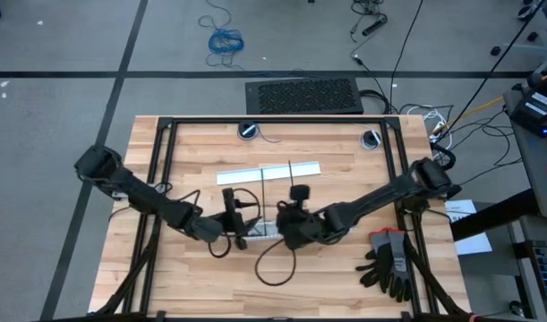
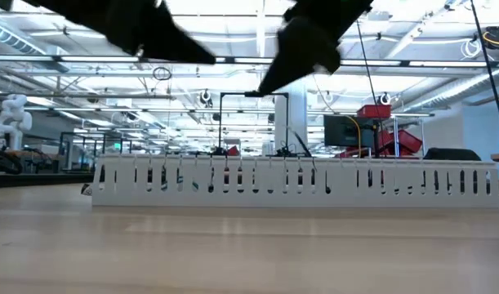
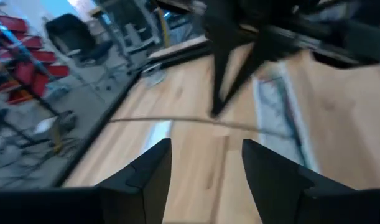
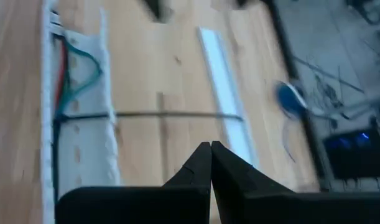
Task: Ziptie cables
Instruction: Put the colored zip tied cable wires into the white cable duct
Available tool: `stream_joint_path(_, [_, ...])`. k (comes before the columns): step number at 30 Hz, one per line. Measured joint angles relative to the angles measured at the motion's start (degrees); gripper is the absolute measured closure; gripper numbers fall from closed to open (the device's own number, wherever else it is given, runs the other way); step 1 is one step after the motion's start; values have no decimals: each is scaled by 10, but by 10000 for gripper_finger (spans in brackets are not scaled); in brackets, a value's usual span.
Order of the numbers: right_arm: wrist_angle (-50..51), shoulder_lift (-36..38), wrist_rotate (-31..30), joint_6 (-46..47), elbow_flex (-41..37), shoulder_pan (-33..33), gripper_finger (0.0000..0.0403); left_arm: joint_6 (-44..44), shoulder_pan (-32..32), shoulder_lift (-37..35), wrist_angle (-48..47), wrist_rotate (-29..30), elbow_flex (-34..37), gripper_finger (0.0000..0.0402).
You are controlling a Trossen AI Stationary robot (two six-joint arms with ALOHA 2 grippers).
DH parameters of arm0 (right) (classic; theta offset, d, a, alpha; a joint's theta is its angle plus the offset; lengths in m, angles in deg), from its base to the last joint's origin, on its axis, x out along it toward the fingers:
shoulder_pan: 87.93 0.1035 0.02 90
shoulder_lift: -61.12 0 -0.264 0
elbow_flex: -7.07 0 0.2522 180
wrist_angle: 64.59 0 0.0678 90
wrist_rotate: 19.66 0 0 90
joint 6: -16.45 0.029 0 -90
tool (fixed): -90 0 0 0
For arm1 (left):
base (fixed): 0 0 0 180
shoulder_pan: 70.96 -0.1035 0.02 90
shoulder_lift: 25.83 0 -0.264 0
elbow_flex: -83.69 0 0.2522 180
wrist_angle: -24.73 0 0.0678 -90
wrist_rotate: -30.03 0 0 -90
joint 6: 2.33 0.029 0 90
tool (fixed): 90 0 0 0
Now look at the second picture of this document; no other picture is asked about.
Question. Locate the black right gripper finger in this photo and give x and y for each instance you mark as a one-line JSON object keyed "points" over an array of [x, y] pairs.
{"points": [[302, 53]]}

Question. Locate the black metal workstation frame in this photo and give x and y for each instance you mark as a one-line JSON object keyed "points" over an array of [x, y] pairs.
{"points": [[61, 151]]}

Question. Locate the red storage bin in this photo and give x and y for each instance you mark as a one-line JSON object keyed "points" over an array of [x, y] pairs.
{"points": [[408, 141]]}

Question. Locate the dark background table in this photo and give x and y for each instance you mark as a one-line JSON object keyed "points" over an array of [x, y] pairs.
{"points": [[36, 179]]}

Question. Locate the black background robot arm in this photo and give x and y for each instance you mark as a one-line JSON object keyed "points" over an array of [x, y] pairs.
{"points": [[232, 151], [286, 153]]}

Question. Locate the black monitor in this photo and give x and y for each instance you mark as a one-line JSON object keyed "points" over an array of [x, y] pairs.
{"points": [[343, 130]]}

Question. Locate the metal shelf rack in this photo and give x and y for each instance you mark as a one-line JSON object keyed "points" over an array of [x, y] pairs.
{"points": [[396, 139]]}

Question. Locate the red box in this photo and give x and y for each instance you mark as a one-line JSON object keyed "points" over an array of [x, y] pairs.
{"points": [[373, 111]]}

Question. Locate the black bag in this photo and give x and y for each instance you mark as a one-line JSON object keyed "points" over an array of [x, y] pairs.
{"points": [[453, 154]]}

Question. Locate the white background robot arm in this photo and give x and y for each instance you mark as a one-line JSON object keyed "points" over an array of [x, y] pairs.
{"points": [[13, 118]]}

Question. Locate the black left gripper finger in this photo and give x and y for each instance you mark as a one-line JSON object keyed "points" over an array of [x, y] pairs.
{"points": [[163, 36]]}

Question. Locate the black metal rig frame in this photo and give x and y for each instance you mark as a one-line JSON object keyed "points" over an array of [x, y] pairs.
{"points": [[233, 94]]}

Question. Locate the white building column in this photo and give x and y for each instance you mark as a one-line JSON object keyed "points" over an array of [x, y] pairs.
{"points": [[298, 122]]}

